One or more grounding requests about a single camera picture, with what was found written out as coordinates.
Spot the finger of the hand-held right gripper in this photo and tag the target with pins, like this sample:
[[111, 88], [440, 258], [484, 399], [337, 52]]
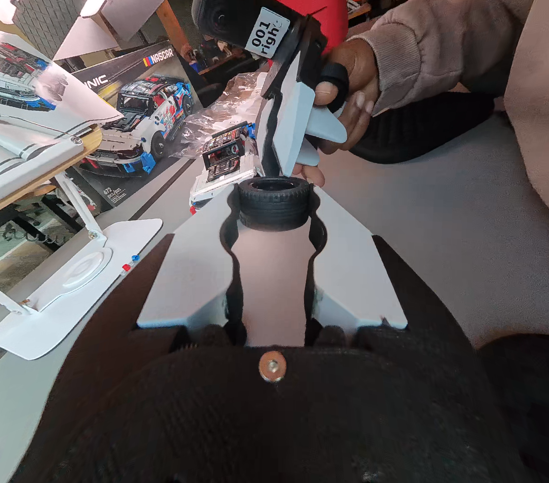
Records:
[[265, 135], [294, 127]]

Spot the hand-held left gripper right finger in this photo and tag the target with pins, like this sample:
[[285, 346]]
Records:
[[356, 277]]

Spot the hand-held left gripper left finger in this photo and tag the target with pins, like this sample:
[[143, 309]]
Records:
[[188, 277]]

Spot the toy brick race car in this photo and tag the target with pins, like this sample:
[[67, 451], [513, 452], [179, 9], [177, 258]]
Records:
[[218, 174]]

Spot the black rubber toy tyre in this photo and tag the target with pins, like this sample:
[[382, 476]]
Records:
[[274, 208]]

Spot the person's right forearm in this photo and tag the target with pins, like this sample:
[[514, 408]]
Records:
[[437, 33]]

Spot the person's right hand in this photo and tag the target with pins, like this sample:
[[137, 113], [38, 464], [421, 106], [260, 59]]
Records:
[[364, 80]]

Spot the clear plastic bag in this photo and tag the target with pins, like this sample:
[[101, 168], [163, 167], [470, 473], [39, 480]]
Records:
[[231, 105]]

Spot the black toy set box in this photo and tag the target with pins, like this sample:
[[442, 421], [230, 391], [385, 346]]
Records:
[[128, 114]]

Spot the white book stand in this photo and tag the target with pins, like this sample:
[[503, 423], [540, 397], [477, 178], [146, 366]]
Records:
[[51, 320]]

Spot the instruction booklet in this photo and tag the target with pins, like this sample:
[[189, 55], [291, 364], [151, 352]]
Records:
[[43, 114]]

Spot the person in beige hoodie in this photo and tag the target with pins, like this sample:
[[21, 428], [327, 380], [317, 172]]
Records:
[[532, 105]]

